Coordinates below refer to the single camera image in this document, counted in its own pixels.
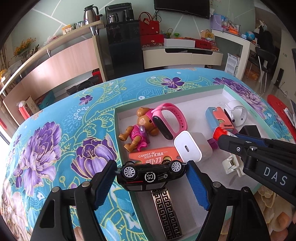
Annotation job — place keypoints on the black chair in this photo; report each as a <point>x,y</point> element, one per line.
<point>266,51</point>

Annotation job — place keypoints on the red paper bag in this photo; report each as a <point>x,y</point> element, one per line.
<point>24,111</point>

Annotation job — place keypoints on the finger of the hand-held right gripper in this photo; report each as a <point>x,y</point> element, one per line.
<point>231,144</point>
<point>252,139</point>

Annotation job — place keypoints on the white printed paper board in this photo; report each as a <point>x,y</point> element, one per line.
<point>231,64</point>

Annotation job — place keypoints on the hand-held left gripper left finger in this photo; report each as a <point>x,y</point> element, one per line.
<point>105,183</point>

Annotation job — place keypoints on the red plastic stool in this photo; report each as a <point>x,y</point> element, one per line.
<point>279,106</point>

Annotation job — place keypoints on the white shallow tray box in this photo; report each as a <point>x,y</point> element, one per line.
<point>203,99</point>

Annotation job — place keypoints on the black floor equipment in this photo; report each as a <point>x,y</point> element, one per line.
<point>83,86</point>

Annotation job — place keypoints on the yellow small box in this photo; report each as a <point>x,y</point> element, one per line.
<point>67,29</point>

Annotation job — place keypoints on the steel thermos jug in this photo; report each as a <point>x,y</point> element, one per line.
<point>89,16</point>

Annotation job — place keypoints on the patterned metal bar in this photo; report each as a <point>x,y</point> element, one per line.
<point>166,213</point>

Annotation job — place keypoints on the red patterned boxes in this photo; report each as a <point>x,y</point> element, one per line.
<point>205,44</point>

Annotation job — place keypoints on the purple tube with label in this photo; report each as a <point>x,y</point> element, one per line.
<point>212,143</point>

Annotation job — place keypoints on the floral printed blanket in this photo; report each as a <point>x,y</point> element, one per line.
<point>69,115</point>

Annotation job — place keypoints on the blue storage crate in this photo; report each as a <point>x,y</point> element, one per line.
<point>46,99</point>

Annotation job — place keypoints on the red gift box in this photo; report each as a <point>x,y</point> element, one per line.
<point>151,41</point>

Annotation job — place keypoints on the brown cardboard box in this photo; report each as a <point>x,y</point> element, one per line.
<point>32,105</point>

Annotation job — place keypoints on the steel cups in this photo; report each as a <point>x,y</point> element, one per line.
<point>78,24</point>

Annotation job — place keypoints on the black tea bar machine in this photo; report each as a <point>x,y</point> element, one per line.
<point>124,46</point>

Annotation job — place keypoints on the black charger plug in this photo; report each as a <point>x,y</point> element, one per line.
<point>249,130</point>

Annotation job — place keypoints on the black toy car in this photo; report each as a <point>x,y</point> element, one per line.
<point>148,177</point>

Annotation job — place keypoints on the orange blue toy knife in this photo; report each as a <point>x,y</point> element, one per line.
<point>212,115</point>
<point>148,155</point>

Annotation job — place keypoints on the orange flower arrangement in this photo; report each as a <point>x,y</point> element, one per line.
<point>24,45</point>

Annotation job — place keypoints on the pink smartwatch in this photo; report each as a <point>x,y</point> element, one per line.
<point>171,107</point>

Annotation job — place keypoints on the brown pink dog figure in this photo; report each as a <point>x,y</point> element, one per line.
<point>138,134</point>

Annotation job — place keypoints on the white smartwatch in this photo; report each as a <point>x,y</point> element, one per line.
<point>239,105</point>

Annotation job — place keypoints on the white flat box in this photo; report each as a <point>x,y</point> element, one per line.
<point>179,42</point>

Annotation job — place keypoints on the white desk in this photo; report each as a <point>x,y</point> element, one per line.
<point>233,44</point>

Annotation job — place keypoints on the black flat television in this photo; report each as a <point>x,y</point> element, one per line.
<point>182,8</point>

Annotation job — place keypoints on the red handbag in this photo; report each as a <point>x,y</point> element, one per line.
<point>149,26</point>

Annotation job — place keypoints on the blue desk calendar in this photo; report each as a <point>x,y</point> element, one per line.
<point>217,22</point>

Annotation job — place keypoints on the blue globe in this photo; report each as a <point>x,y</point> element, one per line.
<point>249,36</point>

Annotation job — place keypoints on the white plastic clip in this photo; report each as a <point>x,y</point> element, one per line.
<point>231,164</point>

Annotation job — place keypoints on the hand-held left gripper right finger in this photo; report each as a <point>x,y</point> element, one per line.
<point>196,185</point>

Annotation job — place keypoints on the white television stand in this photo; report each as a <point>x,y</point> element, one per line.
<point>180,58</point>

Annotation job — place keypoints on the red crate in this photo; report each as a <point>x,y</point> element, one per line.
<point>96,73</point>

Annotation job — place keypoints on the white charger plug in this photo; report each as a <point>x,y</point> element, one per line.
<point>187,146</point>

